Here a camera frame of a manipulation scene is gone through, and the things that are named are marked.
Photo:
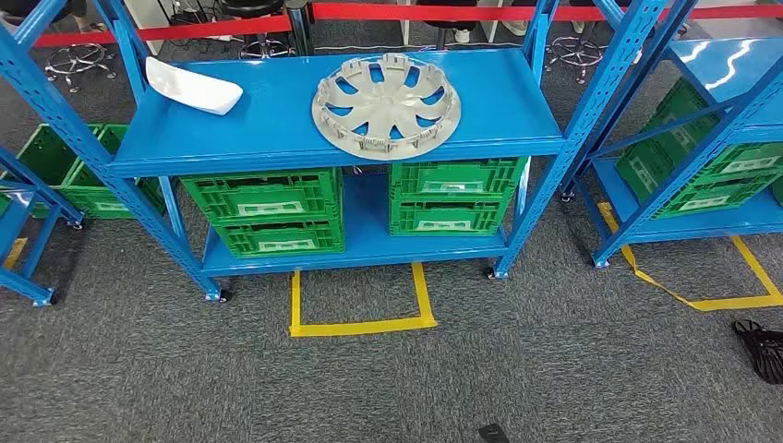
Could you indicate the grey plastic wheel hubcap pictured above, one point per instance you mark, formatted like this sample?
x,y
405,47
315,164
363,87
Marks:
x,y
386,109

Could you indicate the blue metal shelf rack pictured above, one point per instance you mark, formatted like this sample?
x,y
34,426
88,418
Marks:
x,y
275,137
728,67
18,284

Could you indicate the person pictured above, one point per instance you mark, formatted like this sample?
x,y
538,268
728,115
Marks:
x,y
37,6
515,27
462,35

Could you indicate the white desk panel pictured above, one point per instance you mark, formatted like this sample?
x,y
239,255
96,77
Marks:
x,y
144,24
405,21
488,21

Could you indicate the black stool chrome base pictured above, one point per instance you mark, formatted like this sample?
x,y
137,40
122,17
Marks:
x,y
575,52
442,26
79,61
263,7

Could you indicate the red barrier belt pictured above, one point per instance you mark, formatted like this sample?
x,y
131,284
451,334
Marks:
x,y
489,11
183,29

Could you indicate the small black object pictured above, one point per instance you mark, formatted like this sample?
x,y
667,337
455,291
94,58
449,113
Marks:
x,y
494,434

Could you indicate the white plastic mirror cover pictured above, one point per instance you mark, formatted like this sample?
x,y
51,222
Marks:
x,y
196,88

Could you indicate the white power strip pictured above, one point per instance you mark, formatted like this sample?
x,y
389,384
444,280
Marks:
x,y
217,38

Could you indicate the black router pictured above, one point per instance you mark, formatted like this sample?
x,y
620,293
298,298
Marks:
x,y
186,18

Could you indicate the yellow floor tape outline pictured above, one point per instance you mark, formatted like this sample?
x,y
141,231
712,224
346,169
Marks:
x,y
734,302

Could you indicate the yellow floor tape strip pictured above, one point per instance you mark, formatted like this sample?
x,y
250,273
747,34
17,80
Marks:
x,y
15,254

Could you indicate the black mesh shoe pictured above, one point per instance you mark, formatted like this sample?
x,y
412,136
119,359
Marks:
x,y
764,351

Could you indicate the black barrier post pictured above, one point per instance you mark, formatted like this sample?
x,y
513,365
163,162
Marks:
x,y
300,30

